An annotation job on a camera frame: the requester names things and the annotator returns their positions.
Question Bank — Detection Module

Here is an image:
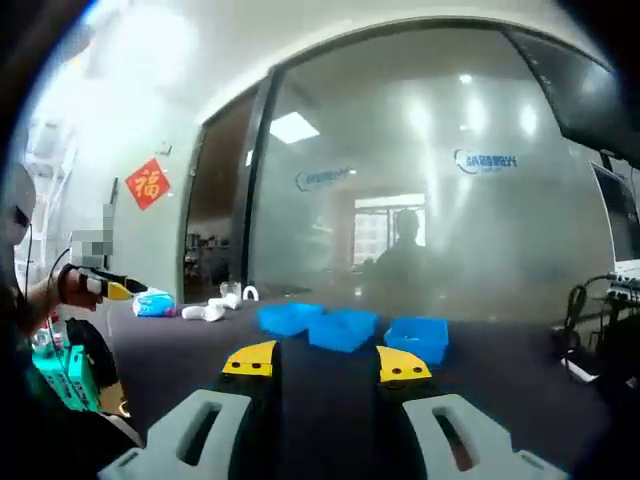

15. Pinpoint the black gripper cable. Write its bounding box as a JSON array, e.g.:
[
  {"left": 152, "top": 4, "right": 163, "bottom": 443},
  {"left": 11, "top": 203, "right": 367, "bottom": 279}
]
[{"left": 44, "top": 247, "right": 74, "bottom": 321}]

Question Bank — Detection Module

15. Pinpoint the white electronic device with ports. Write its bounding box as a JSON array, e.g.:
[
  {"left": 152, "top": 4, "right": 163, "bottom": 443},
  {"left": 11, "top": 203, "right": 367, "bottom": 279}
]
[{"left": 604, "top": 272, "right": 640, "bottom": 306}]

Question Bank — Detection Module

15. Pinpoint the grey white worn device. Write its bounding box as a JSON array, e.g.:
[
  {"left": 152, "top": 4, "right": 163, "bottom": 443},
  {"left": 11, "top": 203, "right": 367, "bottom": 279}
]
[{"left": 0, "top": 159, "right": 37, "bottom": 246}]

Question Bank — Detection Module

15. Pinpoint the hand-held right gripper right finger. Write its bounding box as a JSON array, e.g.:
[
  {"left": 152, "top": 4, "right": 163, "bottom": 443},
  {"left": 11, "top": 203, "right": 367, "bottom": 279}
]
[{"left": 375, "top": 344, "right": 569, "bottom": 480}]

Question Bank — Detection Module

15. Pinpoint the red diamond wall decoration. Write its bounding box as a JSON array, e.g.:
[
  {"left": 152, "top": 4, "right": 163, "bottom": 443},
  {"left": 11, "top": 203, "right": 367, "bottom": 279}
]
[{"left": 124, "top": 157, "right": 172, "bottom": 212}]

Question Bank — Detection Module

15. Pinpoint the person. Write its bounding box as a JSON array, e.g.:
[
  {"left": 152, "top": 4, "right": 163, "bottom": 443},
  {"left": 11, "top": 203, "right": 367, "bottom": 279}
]
[
  {"left": 0, "top": 279, "right": 146, "bottom": 480},
  {"left": 364, "top": 209, "right": 436, "bottom": 311}
]

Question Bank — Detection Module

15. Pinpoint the black backpack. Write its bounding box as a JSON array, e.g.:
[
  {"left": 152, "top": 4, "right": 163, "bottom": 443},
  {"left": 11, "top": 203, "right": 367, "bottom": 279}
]
[{"left": 67, "top": 318, "right": 121, "bottom": 416}]

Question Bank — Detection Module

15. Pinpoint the white plastic object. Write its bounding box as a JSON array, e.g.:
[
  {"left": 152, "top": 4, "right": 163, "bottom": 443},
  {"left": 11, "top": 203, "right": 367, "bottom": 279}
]
[
  {"left": 180, "top": 304, "right": 226, "bottom": 324},
  {"left": 207, "top": 293, "right": 242, "bottom": 311}
]

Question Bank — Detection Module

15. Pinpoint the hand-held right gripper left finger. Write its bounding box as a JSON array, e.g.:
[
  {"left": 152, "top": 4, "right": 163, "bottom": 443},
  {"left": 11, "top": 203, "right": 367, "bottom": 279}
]
[{"left": 97, "top": 339, "right": 279, "bottom": 480}]

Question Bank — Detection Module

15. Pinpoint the open laptop screen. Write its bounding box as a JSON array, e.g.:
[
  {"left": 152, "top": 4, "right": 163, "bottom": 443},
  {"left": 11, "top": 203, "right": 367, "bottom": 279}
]
[{"left": 589, "top": 160, "right": 640, "bottom": 266}]

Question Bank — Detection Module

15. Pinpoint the green box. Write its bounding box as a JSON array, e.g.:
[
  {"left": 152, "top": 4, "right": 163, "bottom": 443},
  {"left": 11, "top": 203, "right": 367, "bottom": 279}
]
[{"left": 32, "top": 334, "right": 96, "bottom": 414}]

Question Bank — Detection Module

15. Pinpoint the shelf with items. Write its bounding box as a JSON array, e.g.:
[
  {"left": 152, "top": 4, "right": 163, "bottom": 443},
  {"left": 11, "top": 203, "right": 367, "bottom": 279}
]
[{"left": 184, "top": 232, "right": 231, "bottom": 286}]

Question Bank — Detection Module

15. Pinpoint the blue white tissue pack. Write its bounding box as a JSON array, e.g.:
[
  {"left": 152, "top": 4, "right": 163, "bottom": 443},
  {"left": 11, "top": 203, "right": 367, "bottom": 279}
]
[{"left": 131, "top": 287, "right": 177, "bottom": 319}]

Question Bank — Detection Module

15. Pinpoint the blue plastic bin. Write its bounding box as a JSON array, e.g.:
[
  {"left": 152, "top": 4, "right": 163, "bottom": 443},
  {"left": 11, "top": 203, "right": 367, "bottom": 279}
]
[
  {"left": 307, "top": 308, "right": 379, "bottom": 355},
  {"left": 256, "top": 301, "right": 326, "bottom": 339},
  {"left": 384, "top": 315, "right": 450, "bottom": 366}
]

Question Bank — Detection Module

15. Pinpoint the person's left hand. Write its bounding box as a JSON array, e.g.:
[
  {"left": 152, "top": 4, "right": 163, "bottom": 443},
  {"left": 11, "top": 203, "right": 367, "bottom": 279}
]
[{"left": 58, "top": 264, "right": 106, "bottom": 311}]

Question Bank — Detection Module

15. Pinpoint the bundle of black cables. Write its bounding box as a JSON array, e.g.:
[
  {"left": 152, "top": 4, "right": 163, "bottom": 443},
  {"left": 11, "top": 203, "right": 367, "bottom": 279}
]
[{"left": 562, "top": 272, "right": 614, "bottom": 361}]

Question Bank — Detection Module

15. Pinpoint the person at right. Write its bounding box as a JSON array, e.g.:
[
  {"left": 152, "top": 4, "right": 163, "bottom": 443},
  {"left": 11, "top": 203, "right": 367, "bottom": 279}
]
[{"left": 0, "top": 279, "right": 146, "bottom": 480}]

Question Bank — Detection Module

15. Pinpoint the large black monitor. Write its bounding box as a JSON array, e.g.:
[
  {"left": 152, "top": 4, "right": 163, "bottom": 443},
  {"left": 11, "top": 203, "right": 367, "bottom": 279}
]
[{"left": 502, "top": 27, "right": 640, "bottom": 169}]

